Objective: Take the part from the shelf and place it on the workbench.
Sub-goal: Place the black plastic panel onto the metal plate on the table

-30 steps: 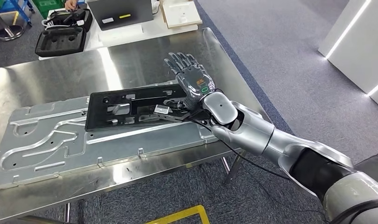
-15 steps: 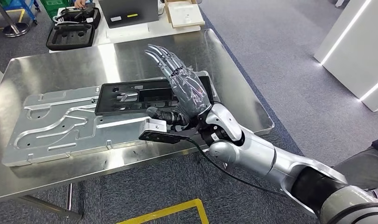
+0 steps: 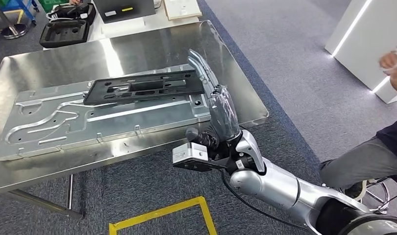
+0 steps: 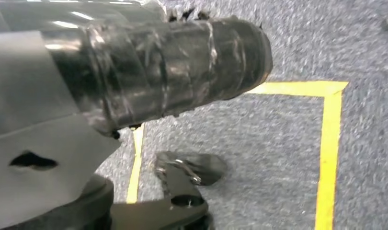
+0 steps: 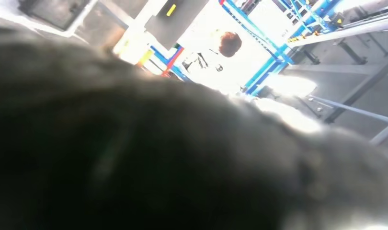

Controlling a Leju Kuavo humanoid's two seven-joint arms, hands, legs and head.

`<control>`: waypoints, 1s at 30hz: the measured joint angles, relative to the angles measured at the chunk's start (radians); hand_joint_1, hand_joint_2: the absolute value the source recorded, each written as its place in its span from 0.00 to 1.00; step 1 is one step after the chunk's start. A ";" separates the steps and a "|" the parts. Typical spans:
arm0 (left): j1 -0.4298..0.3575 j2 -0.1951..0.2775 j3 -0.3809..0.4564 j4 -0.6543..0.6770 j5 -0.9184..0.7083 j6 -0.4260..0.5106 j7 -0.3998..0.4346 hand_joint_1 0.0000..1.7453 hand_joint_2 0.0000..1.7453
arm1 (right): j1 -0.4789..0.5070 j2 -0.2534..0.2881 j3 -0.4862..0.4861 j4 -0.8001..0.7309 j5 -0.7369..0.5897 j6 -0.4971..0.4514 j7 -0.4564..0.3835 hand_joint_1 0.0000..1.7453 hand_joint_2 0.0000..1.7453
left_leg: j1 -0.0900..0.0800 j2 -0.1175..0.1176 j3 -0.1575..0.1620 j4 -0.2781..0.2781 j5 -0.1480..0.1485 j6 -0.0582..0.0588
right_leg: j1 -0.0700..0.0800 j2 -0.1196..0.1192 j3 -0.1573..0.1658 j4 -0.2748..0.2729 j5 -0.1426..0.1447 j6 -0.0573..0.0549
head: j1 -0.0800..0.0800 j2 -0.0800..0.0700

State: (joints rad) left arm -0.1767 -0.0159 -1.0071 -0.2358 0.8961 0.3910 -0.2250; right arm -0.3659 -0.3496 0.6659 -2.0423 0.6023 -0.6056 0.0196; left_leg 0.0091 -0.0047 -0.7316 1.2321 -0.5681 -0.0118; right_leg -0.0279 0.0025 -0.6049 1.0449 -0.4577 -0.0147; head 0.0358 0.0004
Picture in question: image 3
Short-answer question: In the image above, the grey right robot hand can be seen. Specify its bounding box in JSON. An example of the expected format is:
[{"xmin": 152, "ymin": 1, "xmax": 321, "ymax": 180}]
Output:
[{"xmin": 185, "ymin": 49, "xmax": 243, "ymax": 151}]

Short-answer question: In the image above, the black plastic frame part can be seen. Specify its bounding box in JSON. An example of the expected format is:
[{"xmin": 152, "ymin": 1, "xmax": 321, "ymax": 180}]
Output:
[{"xmin": 83, "ymin": 69, "xmax": 206, "ymax": 106}]

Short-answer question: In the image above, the stainless steel workbench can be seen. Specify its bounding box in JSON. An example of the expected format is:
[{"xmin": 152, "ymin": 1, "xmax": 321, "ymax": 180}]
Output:
[{"xmin": 0, "ymin": 20, "xmax": 270, "ymax": 221}]

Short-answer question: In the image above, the stamped sheet metal panel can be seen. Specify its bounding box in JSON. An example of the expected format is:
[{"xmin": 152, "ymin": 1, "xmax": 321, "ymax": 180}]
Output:
[{"xmin": 0, "ymin": 64, "xmax": 215, "ymax": 162}]

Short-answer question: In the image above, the beige flat box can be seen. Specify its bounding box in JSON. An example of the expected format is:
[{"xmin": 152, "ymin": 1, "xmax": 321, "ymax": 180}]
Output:
[{"xmin": 163, "ymin": 0, "xmax": 202, "ymax": 21}]

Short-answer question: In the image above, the white table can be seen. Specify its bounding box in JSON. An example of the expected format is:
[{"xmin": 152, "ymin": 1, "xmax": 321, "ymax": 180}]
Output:
[{"xmin": 42, "ymin": 0, "xmax": 202, "ymax": 41}]

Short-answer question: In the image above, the person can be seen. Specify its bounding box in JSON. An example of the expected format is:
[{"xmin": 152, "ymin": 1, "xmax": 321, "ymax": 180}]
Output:
[{"xmin": 319, "ymin": 44, "xmax": 397, "ymax": 200}]

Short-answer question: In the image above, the white lit partition block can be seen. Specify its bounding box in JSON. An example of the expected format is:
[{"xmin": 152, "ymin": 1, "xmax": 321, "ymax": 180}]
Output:
[{"xmin": 325, "ymin": 0, "xmax": 397, "ymax": 104}]

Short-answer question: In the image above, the black foam-lined case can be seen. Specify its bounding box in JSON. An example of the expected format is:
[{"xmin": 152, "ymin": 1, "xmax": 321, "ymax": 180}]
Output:
[{"xmin": 39, "ymin": 19, "xmax": 90, "ymax": 48}]

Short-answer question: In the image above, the black case with headset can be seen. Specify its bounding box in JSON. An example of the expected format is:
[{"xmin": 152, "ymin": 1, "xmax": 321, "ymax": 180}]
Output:
[{"xmin": 46, "ymin": 2, "xmax": 97, "ymax": 26}]

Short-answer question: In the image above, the green plastic crate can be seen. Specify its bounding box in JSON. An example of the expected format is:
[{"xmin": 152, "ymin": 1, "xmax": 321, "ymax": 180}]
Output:
[{"xmin": 38, "ymin": 0, "xmax": 69, "ymax": 13}]

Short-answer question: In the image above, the chrome stanchion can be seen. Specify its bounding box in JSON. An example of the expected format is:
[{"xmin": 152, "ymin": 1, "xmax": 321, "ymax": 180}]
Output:
[{"xmin": 0, "ymin": 0, "xmax": 28, "ymax": 40}]

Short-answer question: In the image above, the blue metal cart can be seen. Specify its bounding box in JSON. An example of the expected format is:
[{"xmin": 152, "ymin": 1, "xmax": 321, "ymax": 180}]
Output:
[{"xmin": 0, "ymin": 0, "xmax": 40, "ymax": 24}]

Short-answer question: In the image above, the thin black cable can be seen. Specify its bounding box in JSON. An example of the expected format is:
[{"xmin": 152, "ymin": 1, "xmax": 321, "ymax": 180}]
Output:
[{"xmin": 219, "ymin": 170, "xmax": 313, "ymax": 233}]

